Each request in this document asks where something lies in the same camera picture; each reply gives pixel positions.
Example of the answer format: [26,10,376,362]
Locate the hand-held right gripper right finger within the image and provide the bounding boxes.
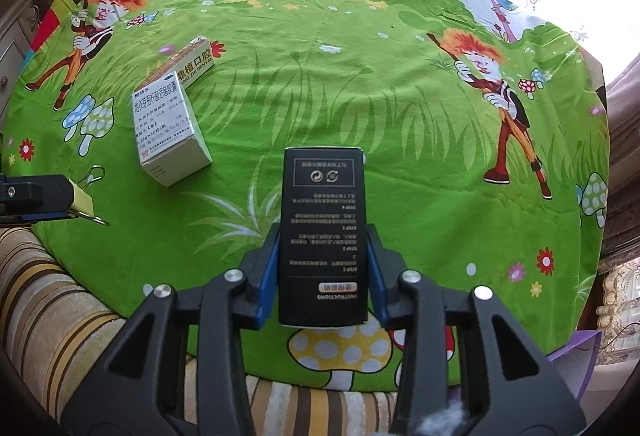
[366,222,588,436]

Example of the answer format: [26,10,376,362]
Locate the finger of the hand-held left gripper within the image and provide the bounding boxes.
[0,173,77,223]

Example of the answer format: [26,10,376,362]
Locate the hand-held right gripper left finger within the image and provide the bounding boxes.
[60,222,281,436]

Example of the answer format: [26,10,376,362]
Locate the yellow binder clip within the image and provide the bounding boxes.
[69,166,111,227]

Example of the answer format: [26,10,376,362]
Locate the black printed box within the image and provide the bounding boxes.
[277,146,371,329]

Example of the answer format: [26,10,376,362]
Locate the purple storage box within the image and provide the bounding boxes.
[547,328,601,399]

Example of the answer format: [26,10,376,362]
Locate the striped plush blanket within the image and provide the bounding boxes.
[0,226,401,436]

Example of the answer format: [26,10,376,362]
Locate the white medicine box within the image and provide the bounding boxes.
[131,72,213,188]

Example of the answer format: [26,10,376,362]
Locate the white carved nightstand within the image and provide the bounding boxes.
[0,0,43,87]

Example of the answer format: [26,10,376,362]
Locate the green cartoon printed blanket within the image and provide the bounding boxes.
[0,0,612,389]

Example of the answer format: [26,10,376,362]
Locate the beige lace curtain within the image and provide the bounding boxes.
[597,256,640,367]

